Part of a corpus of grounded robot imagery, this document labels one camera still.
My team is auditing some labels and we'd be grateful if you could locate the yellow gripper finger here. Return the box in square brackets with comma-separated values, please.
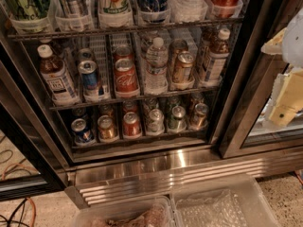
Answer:
[260, 28, 286, 55]
[268, 67, 303, 127]

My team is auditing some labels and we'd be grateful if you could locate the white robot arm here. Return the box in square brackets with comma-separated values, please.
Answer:
[261, 9, 303, 128]

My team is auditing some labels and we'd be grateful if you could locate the fridge right glass door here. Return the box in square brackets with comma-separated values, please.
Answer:
[220, 0, 302, 158]

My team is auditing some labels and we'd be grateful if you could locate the gold can bottom right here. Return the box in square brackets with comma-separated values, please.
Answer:
[189, 103, 208, 127]

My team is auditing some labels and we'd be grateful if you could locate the gold can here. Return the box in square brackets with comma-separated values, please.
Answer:
[98, 115, 117, 140]
[189, 103, 208, 127]

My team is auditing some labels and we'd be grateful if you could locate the gold can middle shelf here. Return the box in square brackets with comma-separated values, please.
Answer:
[172, 51, 195, 83]

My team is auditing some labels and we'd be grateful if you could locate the clear bottle top shelf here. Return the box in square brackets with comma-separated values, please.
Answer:
[169, 0, 207, 23]

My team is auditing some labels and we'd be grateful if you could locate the silver can bottom shelf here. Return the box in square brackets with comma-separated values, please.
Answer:
[147, 109, 164, 132]

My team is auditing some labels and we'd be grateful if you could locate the red coca-cola can middle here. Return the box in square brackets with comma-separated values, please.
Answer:
[114, 59, 138, 93]

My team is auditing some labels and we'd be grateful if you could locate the red can bottom shelf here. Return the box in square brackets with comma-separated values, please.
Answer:
[123, 112, 141, 136]

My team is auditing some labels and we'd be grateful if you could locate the gold can bottom left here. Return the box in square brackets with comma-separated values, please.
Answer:
[98, 115, 117, 140]

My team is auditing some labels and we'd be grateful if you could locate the blue can middle shelf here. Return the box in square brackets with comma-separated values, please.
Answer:
[78, 60, 104, 96]

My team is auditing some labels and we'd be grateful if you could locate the blue pepsi can bottom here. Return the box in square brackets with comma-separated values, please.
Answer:
[71, 118, 94, 143]

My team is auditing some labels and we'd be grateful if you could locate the steel fridge base grille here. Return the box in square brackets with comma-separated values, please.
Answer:
[65, 147, 303, 209]

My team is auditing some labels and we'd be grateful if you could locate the green drink can top shelf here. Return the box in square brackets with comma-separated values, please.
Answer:
[5, 0, 50, 21]

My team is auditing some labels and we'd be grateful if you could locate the fridge left open door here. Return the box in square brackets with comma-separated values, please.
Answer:
[0, 62, 65, 201]

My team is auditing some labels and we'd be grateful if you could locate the tea bottle right middle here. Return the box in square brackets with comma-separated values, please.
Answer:
[201, 27, 230, 82]

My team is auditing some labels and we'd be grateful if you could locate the clear plastic bin right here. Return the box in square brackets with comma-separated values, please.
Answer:
[169, 174, 280, 227]

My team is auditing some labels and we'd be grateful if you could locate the clear plastic bin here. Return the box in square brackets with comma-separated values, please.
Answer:
[169, 174, 280, 227]
[70, 196, 176, 227]

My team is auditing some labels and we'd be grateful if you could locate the clear water bottle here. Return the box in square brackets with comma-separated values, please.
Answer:
[145, 37, 169, 90]

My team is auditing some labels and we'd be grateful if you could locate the clear plastic bin left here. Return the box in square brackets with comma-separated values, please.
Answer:
[70, 196, 176, 227]

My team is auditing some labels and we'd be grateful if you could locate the tea bottle white cap left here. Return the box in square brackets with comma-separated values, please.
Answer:
[37, 44, 79, 106]

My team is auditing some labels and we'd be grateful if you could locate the top wire shelf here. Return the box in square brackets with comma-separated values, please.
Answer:
[6, 17, 243, 42]

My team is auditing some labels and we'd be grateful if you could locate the wire shelf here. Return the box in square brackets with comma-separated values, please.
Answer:
[48, 86, 220, 111]
[6, 17, 243, 42]

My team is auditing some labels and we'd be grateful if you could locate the middle wire shelf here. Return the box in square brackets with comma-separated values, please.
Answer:
[48, 86, 220, 111]

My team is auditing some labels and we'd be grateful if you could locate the orange cable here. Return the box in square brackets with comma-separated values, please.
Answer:
[0, 162, 39, 227]

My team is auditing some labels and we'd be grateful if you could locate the black cable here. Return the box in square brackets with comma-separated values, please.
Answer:
[0, 198, 30, 227]

